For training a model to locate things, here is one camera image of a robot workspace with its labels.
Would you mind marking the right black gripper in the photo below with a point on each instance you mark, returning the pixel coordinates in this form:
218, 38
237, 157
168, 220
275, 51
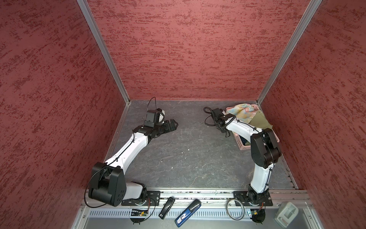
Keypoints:
224, 130

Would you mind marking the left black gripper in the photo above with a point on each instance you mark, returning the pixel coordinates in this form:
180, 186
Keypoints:
167, 129

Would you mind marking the floral pastel skirt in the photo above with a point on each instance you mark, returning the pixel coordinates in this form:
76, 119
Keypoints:
243, 112

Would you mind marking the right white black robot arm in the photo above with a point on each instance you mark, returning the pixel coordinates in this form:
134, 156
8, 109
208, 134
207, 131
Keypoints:
265, 151

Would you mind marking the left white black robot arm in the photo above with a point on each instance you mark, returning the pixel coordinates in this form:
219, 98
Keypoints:
108, 184

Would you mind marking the pink plastic basket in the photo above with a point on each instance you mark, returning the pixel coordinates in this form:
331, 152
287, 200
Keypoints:
243, 144

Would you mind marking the olive green skirt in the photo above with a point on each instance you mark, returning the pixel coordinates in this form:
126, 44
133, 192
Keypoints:
260, 121

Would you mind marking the blue black stapler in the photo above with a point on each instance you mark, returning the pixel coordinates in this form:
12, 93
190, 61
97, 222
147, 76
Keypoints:
188, 212

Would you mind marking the left circuit board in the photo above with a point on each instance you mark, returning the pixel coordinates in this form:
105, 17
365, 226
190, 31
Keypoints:
139, 213

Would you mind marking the circuit board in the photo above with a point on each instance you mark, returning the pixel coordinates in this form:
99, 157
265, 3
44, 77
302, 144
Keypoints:
139, 213
258, 216

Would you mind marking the right circuit board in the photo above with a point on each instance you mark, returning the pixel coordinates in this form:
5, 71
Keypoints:
258, 216

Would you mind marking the grey plastic holder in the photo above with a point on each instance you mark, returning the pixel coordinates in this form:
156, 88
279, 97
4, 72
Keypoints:
286, 214

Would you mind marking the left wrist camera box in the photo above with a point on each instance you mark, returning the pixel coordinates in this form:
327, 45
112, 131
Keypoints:
154, 118

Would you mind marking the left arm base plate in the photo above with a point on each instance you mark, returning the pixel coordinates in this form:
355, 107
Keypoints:
152, 199

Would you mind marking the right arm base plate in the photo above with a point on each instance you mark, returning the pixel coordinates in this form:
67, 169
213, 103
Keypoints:
243, 197

